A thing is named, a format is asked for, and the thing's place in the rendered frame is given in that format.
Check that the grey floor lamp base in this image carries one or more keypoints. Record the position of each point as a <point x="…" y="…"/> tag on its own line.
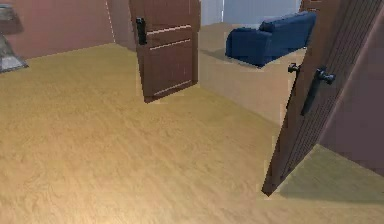
<point x="8" y="55"/>

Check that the blue sofa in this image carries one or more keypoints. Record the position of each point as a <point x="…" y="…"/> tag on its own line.
<point x="266" y="40"/>

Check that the brown ribbed room door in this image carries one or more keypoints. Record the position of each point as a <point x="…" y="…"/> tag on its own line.
<point x="310" y="110"/>

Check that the brown wooden room door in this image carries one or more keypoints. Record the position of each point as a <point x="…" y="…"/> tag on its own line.
<point x="170" y="56"/>

